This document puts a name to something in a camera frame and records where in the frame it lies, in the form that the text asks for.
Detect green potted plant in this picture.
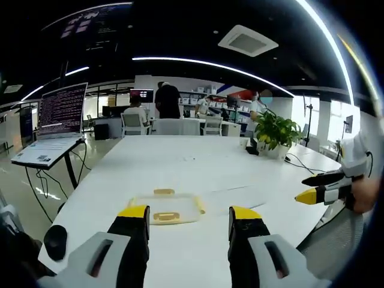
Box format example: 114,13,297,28
254,108,303,160

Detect black-legged laptop stand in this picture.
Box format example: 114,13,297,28
11,137,87,190

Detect white office chair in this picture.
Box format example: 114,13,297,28
200,116,224,136
120,112,151,136
152,118,184,136

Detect black tripod stand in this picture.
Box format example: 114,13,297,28
302,95,315,148

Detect red-lit monitor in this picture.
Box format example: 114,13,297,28
129,88,155,104

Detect person's right hand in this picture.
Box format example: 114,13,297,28
344,176,380,214

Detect white storage shelf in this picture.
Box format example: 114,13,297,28
178,84,253,121

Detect clear tray with yellow clips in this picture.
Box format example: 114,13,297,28
127,188,208,226

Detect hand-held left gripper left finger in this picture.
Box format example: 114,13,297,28
37,205,151,288

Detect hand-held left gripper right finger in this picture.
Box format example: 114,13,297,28
227,205,332,288

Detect open white laptop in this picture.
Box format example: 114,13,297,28
11,82,89,167

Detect black cable on table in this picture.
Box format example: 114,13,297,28
284,152,326,176

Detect white ceiling air vent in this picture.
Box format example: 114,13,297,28
217,24,280,58

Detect black round object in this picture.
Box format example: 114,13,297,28
43,224,68,262

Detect grey mesh office chair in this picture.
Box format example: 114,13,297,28
296,200,364,281

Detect black laptop cable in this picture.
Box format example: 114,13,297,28
25,140,92,224

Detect small black box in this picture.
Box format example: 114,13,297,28
245,137,260,157

